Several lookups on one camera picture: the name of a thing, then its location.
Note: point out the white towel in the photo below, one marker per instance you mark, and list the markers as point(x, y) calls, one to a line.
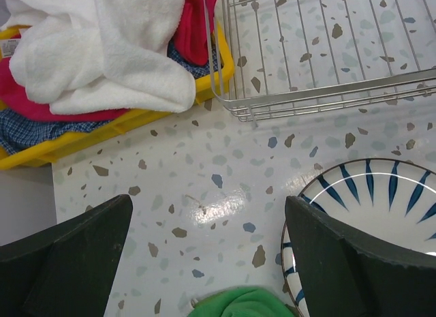
point(102, 51)

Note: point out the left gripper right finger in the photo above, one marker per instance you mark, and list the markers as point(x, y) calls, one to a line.
point(347, 272)

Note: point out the pink cloth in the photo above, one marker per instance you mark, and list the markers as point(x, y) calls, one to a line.
point(197, 30)

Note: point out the blue striped white plate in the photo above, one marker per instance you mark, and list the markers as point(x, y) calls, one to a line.
point(388, 199)

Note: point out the wire dish rack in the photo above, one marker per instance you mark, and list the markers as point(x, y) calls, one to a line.
point(301, 57)

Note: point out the green cloth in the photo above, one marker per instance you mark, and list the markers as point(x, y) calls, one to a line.
point(240, 301)

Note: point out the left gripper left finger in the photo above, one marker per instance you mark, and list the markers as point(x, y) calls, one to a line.
point(67, 269)

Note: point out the blue checked cloth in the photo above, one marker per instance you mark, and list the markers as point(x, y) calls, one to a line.
point(29, 124)

